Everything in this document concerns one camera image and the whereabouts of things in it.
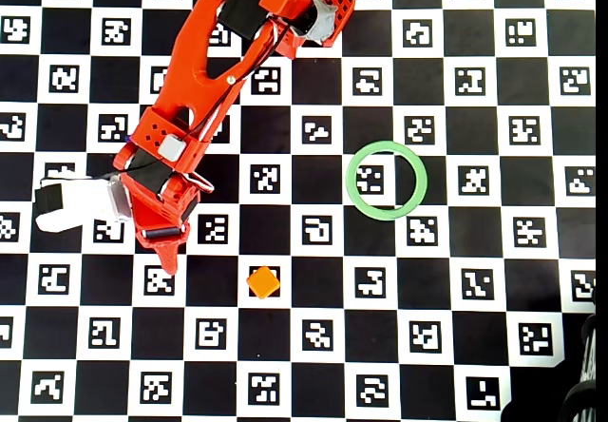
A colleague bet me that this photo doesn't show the black flexible camera stand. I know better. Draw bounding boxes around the black flexible camera stand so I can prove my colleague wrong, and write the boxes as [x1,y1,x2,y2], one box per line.
[560,293,608,422]

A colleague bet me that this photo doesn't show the orange cube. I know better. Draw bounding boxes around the orange cube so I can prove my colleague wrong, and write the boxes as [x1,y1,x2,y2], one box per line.
[246,265,281,300]

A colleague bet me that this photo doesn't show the green flat ring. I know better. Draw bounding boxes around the green flat ring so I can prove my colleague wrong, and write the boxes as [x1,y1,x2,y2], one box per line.
[345,140,428,222]

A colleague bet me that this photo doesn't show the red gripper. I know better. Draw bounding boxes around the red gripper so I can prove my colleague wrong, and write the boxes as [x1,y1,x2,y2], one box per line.
[123,173,204,278]

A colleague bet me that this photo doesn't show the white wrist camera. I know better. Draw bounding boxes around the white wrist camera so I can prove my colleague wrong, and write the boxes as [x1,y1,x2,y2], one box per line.
[33,174,132,233]

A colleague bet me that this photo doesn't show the checkerboard marker mat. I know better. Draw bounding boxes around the checkerboard marker mat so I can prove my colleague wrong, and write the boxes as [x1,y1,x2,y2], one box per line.
[0,0,598,422]

